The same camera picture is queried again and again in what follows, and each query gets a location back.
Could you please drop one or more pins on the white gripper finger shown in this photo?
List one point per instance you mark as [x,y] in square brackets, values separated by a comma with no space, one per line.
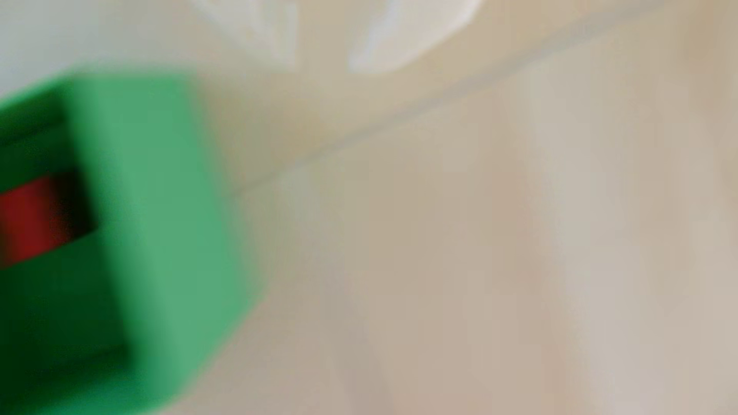
[409,29]
[259,26]

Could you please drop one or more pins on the red block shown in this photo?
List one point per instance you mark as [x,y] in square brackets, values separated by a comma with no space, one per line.
[32,222]

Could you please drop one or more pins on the green open box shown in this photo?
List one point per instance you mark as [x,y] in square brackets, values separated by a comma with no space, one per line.
[155,202]

